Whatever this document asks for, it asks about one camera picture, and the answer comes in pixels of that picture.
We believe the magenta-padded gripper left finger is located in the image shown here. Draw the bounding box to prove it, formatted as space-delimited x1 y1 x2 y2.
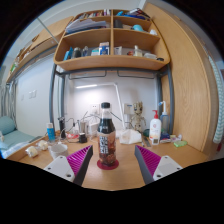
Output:
43 144 95 187

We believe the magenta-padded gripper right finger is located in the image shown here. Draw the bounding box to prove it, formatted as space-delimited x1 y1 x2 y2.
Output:
133 144 184 186

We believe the dark cola drink bottle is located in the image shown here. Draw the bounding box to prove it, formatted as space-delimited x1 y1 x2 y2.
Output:
97 101 118 167

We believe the grey metal ruler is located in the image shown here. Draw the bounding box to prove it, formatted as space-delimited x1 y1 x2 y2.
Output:
142 135 152 148

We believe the small black jar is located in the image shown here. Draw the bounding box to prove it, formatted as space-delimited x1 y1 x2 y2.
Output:
78 132 88 144

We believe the white speckled mug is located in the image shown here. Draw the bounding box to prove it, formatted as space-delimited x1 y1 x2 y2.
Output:
49 143 70 160

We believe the white plastic bag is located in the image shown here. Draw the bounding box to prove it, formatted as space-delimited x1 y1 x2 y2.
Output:
118 129 143 145

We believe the white pump bottle red top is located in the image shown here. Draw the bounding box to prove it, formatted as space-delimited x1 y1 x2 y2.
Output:
148 109 163 141

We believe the flat round red coaster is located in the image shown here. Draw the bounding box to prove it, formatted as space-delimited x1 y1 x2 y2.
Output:
96 158 120 171

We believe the small green packet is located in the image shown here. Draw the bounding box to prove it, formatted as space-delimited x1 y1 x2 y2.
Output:
173 140 189 148

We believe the tall black cylinder bottle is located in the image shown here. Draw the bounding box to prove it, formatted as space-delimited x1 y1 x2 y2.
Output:
57 116 67 139

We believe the wrapped yellow bun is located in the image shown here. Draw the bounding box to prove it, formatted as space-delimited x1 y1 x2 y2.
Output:
25 145 39 158
36 139 50 152

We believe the blue tube with white cap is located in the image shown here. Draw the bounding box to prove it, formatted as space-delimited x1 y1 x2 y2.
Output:
46 122 56 143

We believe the wooden tree figurine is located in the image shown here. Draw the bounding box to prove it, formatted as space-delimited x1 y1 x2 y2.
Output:
129 101 147 133

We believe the clear spray bottle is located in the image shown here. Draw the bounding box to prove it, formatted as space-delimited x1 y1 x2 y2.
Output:
158 100 170 134

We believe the light blue bed mattress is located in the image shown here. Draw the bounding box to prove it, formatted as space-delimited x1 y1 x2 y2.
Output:
0 129 48 159

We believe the white desk lamp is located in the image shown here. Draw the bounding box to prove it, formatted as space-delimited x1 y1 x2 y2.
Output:
74 82 127 131

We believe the light teal pillow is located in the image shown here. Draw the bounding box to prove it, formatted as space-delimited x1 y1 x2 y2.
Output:
0 115 17 136

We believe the wooden wardrobe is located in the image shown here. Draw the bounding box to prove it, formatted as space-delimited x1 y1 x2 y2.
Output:
143 1 221 153

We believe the striped hanging towel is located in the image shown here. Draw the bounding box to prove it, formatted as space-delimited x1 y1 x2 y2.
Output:
208 54 224 145

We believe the grey curtain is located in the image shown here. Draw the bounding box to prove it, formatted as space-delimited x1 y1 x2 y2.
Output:
0 79 18 119

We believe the wooden shelf unit with items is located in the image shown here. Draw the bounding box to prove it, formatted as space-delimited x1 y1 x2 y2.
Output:
53 8 171 72

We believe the long wooden wall shelf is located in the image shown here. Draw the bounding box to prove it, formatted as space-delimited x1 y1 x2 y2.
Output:
5 15 74 84

